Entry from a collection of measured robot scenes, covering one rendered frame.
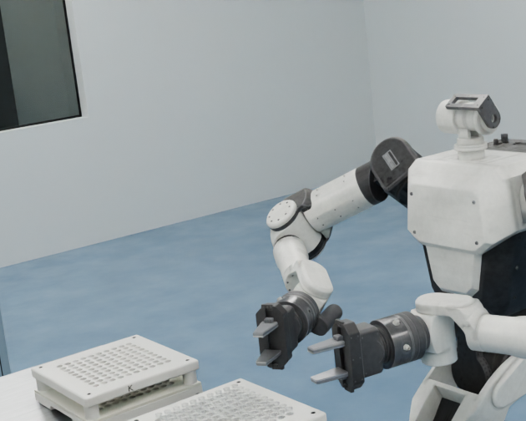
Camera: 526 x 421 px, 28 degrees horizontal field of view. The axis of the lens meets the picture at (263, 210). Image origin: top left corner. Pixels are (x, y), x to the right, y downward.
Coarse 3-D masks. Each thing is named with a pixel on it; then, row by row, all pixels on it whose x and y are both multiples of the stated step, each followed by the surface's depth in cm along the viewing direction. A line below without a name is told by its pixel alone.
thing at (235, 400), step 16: (208, 400) 180; (224, 400) 179; (240, 400) 178; (256, 400) 177; (176, 416) 175; (192, 416) 174; (208, 416) 173; (224, 416) 173; (240, 416) 172; (256, 416) 171
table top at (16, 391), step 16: (80, 352) 237; (0, 384) 222; (16, 384) 221; (32, 384) 220; (0, 400) 213; (16, 400) 212; (32, 400) 211; (0, 416) 205; (16, 416) 204; (32, 416) 203; (48, 416) 202; (64, 416) 201
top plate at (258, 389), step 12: (228, 384) 188; (240, 384) 188; (252, 384) 187; (192, 396) 185; (204, 396) 184; (276, 396) 180; (168, 408) 180; (300, 408) 174; (312, 408) 174; (132, 420) 177; (144, 420) 176; (276, 420) 171; (288, 420) 170; (300, 420) 169; (312, 420) 170; (324, 420) 171
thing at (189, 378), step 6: (192, 372) 202; (186, 378) 203; (192, 378) 203; (42, 384) 208; (186, 384) 203; (42, 390) 208; (84, 408) 191; (90, 408) 190; (96, 408) 191; (84, 414) 192; (90, 414) 191; (96, 414) 191
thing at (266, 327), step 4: (264, 320) 191; (268, 320) 191; (272, 320) 191; (260, 324) 191; (264, 324) 190; (268, 324) 190; (272, 324) 190; (276, 324) 191; (256, 328) 189; (260, 328) 188; (264, 328) 188; (268, 328) 188; (272, 328) 189; (256, 332) 187; (260, 332) 186; (264, 332) 187; (268, 332) 188; (256, 336) 187; (260, 336) 186; (264, 336) 187
